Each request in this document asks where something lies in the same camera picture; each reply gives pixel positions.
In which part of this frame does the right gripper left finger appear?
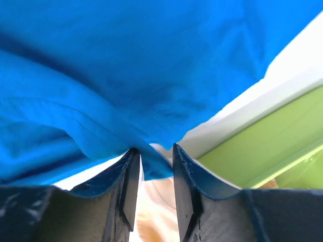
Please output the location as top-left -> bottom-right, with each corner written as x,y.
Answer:
1,149 -> 140,241

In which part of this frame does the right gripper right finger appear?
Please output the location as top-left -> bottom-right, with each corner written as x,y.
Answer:
173,145 -> 322,241

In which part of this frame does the bright blue t shirt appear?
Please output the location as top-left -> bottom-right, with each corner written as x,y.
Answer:
1,1 -> 322,185

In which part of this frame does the peach t shirt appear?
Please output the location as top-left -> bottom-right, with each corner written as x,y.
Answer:
136,143 -> 182,242

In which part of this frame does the green plastic bin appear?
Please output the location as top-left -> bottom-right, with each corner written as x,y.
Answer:
198,87 -> 322,189

